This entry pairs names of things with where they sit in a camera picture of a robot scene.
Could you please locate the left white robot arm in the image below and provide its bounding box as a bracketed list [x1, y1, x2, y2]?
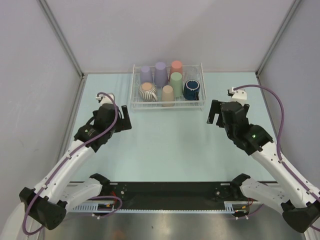
[19, 103, 132, 230]

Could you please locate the left lilac plastic cup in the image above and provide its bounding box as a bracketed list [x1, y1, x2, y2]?
[140, 66, 154, 84]

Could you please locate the salmon pink plastic cup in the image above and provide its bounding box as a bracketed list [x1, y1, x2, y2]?
[169, 60, 183, 75]

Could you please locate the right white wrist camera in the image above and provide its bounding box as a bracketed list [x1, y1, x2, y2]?
[227, 87, 247, 105]

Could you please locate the white wire dish rack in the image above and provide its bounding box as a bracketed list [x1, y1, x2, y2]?
[129, 63, 207, 110]

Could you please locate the dark blue ceramic mug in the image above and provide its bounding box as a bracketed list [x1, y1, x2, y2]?
[183, 79, 200, 101]

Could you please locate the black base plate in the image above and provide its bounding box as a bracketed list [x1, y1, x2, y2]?
[99, 181, 253, 210]

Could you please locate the slotted cable duct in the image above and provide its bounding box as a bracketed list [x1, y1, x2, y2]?
[70, 201, 247, 214]

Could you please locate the striped ceramic mug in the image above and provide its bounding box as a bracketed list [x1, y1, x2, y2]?
[138, 82, 158, 102]

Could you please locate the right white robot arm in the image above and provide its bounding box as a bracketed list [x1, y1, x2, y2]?
[207, 100, 320, 233]

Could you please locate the green plastic cup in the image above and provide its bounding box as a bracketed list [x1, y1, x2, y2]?
[169, 72, 183, 98]

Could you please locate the beige plastic cup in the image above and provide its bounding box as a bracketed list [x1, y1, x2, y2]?
[161, 85, 175, 102]

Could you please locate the tall lilac plastic cup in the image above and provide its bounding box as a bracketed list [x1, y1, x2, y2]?
[154, 62, 169, 88]

